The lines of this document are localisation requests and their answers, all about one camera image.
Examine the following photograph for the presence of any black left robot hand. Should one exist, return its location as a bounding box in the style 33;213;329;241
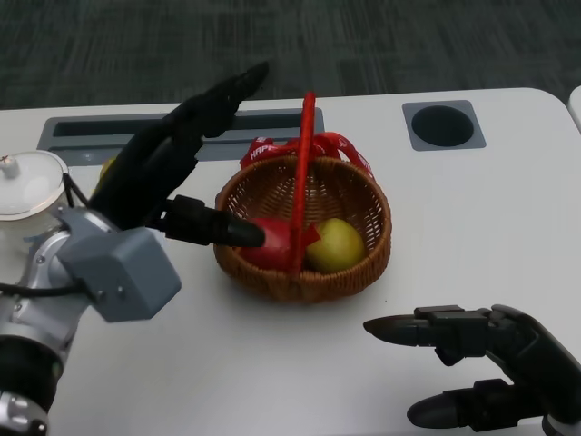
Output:
89;61;270;250

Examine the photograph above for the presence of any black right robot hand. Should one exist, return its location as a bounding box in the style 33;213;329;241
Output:
362;303;581;433

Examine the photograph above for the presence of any red apple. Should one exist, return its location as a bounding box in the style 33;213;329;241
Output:
239;216;297;272

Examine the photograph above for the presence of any wicker basket with red handle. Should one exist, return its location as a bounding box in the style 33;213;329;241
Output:
212;92;393;303

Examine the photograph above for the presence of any large yellow-green pear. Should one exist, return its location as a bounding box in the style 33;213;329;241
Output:
95;156;118;194

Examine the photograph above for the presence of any white lidded ceramic mug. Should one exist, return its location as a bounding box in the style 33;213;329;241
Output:
0;149;70;260

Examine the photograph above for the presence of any red birthday ribbon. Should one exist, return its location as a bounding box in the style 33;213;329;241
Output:
240;131;376;183

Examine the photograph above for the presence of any small yellow-green pear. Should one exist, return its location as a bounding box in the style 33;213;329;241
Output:
304;217;366;274

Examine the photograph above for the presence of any grey round cup holder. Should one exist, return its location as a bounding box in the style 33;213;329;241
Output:
401;100;487;152

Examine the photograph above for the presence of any neighbouring white table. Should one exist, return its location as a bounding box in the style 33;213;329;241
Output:
566;84;581;134

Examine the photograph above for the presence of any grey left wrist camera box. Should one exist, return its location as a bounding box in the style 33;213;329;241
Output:
57;207;183;324

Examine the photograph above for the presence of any grey cable tray slot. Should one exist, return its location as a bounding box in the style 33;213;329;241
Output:
35;107;326;164

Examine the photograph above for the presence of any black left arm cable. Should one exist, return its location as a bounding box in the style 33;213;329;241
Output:
0;174;92;299

